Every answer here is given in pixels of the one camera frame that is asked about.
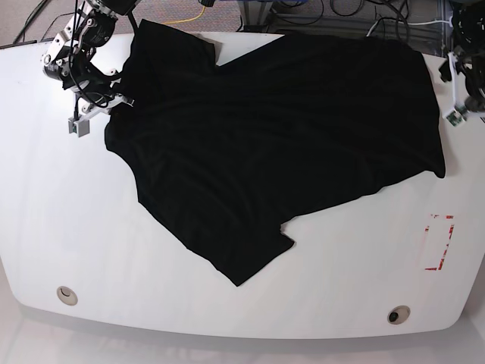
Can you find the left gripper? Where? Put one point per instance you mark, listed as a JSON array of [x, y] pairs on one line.
[[460, 83]]

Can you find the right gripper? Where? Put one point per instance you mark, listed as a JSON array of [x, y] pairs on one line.
[[98, 92]]

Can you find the black t-shirt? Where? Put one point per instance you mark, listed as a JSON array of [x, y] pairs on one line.
[[223, 155]]

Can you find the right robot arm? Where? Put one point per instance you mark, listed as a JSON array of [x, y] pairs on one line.
[[68, 59]]

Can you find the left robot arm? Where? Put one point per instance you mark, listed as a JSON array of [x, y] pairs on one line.
[[467, 23]]

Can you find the red tape rectangle marking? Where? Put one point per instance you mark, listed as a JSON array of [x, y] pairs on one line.
[[437, 238]]

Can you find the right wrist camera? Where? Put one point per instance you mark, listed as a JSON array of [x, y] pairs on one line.
[[80, 127]]

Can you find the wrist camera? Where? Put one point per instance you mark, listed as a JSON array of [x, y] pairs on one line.
[[80, 127], [456, 116]]

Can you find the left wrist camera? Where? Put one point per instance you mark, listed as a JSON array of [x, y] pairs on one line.
[[456, 116]]

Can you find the left table cable grommet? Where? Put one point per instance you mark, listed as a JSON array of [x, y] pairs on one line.
[[67, 296]]

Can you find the table cable grommet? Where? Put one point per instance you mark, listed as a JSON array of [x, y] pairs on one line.
[[67, 296], [398, 315]]

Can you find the right table cable grommet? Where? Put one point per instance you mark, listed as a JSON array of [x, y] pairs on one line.
[[398, 315]]

